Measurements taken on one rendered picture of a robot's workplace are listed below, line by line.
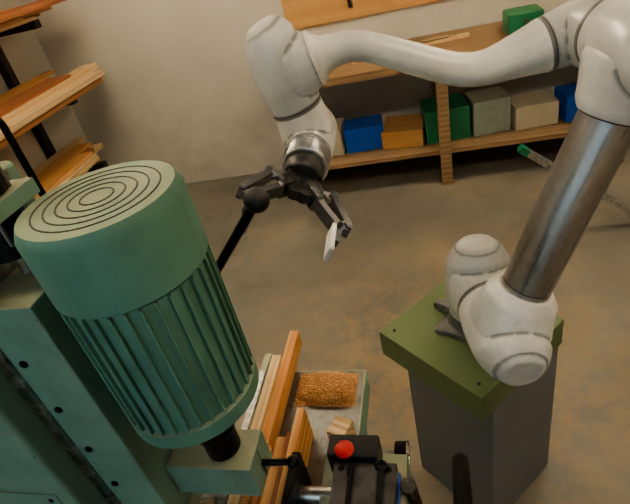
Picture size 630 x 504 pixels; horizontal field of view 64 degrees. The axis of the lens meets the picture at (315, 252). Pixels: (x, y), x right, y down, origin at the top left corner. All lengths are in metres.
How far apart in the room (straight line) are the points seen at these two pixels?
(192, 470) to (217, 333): 0.29
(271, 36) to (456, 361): 0.89
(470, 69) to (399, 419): 1.45
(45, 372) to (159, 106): 3.75
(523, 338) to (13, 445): 0.89
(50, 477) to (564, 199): 0.92
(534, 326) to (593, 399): 1.13
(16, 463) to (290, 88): 0.72
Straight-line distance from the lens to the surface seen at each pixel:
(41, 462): 0.78
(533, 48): 1.04
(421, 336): 1.43
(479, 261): 1.24
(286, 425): 1.03
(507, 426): 1.54
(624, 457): 2.09
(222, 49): 4.02
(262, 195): 0.64
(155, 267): 0.51
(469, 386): 1.31
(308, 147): 0.93
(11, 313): 0.63
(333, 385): 1.03
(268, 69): 0.95
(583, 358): 2.35
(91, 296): 0.52
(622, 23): 0.93
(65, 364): 0.65
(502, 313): 1.10
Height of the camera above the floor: 1.70
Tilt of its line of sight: 33 degrees down
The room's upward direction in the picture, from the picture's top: 14 degrees counter-clockwise
